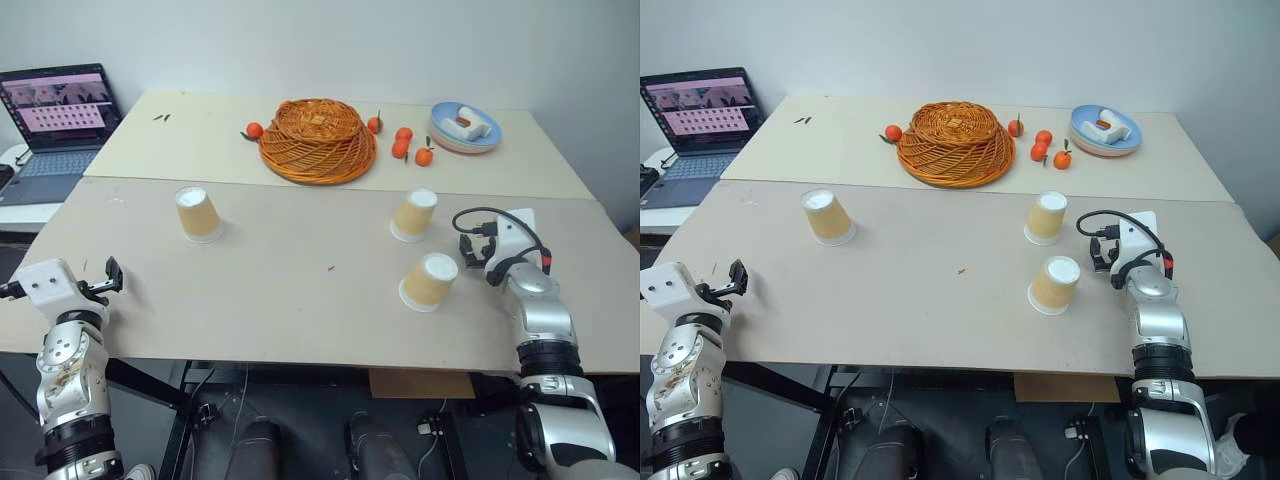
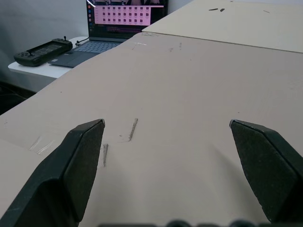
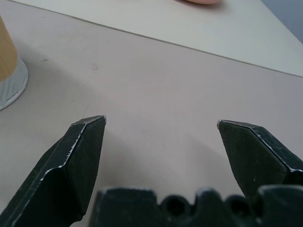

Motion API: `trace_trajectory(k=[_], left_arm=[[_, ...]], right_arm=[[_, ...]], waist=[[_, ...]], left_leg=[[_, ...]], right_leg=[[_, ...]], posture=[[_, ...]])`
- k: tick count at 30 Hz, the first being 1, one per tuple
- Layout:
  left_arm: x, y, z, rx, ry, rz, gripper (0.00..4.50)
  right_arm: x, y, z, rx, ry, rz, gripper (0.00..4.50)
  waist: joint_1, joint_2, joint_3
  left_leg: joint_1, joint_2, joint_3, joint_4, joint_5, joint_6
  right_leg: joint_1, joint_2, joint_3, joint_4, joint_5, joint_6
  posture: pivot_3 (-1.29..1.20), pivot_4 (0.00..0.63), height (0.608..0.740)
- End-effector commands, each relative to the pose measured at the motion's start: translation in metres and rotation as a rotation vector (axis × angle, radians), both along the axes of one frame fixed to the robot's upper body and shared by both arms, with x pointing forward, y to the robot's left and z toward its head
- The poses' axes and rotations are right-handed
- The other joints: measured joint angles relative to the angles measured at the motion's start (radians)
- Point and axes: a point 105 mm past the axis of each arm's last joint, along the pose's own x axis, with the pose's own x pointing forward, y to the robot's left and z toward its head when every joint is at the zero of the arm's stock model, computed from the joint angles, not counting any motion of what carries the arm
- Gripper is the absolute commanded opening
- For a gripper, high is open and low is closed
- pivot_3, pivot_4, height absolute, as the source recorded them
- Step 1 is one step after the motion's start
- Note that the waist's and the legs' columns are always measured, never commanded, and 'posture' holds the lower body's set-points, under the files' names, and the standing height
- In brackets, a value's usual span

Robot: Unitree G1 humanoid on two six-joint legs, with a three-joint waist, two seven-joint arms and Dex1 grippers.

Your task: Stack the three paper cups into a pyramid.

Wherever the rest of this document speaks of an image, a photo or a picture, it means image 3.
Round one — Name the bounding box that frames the wood-grain paper cup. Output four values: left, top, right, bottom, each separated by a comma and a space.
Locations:
0, 15, 29, 112

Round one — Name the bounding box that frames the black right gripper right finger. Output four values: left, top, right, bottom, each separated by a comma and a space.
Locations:
216, 120, 303, 200

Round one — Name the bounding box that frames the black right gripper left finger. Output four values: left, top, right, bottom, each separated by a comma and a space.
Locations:
0, 115, 107, 227

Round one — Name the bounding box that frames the pink round object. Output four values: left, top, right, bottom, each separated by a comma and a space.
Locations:
176, 0, 224, 5

